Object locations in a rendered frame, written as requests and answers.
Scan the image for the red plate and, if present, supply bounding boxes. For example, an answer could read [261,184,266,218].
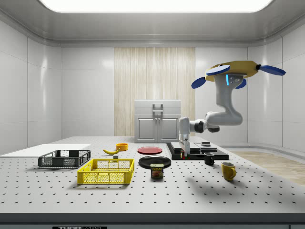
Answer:
[137,146,163,155]

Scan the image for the black plate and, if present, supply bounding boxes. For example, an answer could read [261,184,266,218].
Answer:
[138,156,172,169]

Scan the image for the dark grey basket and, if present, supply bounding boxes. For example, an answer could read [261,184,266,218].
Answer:
[38,149,92,168]

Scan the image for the white board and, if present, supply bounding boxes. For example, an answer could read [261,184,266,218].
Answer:
[0,144,92,157]

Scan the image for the black mug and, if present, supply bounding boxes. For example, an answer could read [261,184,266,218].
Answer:
[203,152,215,166]

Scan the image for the black stove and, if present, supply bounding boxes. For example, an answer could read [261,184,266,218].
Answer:
[166,141,230,160]

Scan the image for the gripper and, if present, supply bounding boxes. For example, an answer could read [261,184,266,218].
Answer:
[179,135,191,158]

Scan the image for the yellow basket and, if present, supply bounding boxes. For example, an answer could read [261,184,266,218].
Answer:
[77,158,135,185]

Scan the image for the white cabinet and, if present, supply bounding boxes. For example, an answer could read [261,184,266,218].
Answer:
[134,99,182,143]

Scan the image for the drone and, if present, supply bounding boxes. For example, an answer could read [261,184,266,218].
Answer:
[191,61,286,89]

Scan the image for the yellow mug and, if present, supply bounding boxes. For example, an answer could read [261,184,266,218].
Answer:
[221,162,237,181]

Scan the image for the flat-sided can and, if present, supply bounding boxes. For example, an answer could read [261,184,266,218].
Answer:
[150,163,164,178]

